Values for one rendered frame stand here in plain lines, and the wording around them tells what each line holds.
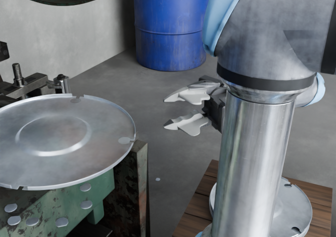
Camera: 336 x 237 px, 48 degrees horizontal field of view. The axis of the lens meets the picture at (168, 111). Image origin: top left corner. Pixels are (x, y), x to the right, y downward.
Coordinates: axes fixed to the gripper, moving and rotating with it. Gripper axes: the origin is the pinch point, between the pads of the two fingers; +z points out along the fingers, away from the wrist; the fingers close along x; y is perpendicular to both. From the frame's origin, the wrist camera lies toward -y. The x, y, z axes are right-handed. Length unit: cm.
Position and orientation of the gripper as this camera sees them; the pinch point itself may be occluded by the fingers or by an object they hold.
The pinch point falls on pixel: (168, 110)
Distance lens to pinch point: 75.1
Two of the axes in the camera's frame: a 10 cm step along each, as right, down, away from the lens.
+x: 0.0, 8.7, 4.8
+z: -9.2, 1.8, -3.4
